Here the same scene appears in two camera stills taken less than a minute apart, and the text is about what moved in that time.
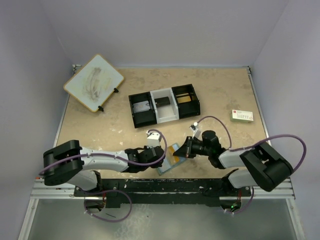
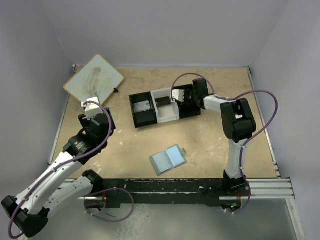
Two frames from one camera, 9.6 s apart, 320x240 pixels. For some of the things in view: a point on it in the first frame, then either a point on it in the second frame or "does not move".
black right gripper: [186, 149] to [190, 91]
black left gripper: [157, 164] to [84, 121]
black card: [162, 101] does not move
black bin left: [144, 118] does not move
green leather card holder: [170, 160] does not move
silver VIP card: [141, 106] does not move
